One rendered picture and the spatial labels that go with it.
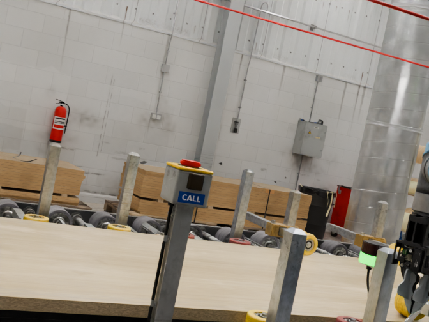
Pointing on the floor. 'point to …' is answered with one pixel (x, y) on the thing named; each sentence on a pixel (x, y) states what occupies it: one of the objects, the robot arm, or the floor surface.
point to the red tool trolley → (339, 214)
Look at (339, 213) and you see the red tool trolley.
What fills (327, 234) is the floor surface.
